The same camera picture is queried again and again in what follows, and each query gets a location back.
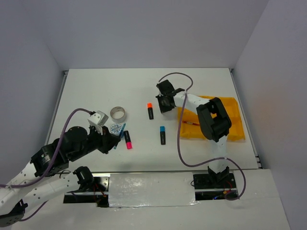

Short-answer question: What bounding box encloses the orange cap highlighter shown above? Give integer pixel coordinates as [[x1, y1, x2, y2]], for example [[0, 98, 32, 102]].
[[147, 103, 154, 120]]

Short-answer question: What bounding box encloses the blue cap highlighter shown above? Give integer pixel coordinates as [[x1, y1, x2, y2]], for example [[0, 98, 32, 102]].
[[160, 126, 166, 145]]

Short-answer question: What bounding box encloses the blue white tape roll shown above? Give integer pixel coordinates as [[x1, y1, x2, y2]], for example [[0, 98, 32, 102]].
[[109, 123, 122, 136]]

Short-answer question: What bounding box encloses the yellow compartment tray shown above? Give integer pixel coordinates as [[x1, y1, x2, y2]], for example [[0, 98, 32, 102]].
[[180, 97, 246, 141]]

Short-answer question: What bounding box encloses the silver tape roll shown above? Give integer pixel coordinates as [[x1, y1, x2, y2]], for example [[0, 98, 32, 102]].
[[110, 106, 127, 123]]

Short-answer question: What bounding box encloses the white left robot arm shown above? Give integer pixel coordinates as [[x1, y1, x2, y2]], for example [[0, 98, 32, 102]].
[[0, 126, 120, 227]]

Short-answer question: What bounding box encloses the pink cap highlighter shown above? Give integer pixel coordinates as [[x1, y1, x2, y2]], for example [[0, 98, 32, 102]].
[[124, 130, 132, 150]]

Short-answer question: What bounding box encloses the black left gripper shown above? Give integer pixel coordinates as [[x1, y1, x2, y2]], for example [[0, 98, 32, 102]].
[[70, 124, 121, 161]]

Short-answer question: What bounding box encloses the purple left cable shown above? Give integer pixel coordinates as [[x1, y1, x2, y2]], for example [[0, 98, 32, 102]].
[[0, 108, 95, 222]]

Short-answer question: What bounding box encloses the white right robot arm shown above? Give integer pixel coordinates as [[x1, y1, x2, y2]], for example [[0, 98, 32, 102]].
[[156, 80, 232, 187]]

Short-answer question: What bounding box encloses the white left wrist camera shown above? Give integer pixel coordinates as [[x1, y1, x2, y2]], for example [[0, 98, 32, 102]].
[[88, 111, 108, 135]]

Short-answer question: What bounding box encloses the blue pen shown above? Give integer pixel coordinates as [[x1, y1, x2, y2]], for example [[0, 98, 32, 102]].
[[114, 123, 126, 149]]

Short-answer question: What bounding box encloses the red pen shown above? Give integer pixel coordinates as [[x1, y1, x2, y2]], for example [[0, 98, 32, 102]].
[[182, 121, 200, 126]]

